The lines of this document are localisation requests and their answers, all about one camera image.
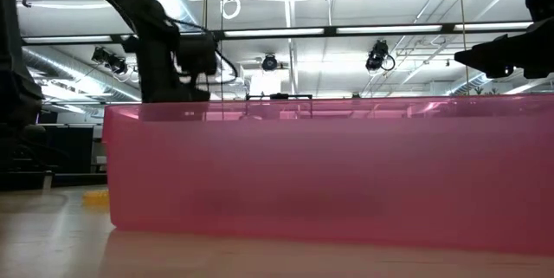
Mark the black overhead rig camera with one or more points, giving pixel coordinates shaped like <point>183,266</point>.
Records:
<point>269,62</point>

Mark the black metal frame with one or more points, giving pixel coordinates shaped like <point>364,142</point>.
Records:
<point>279,96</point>

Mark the black ceiling spotlight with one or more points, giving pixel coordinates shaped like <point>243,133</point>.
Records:
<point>108,59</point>

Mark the pink translucent plastic bin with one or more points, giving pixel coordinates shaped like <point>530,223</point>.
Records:
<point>303,174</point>

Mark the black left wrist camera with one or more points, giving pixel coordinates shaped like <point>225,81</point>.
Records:
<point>197,55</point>

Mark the yellow corn cob toy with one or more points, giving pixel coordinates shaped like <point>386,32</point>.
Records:
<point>97,198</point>

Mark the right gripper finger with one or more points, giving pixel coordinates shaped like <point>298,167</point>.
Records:
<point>497,53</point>

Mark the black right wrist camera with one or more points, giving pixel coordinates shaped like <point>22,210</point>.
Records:
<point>542,3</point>

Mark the overhead LED light bar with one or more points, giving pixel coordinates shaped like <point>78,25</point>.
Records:
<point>389,29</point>

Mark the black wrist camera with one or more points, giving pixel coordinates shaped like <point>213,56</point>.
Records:
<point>542,3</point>
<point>197,55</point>

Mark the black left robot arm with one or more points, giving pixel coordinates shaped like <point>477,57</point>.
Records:
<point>130,1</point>

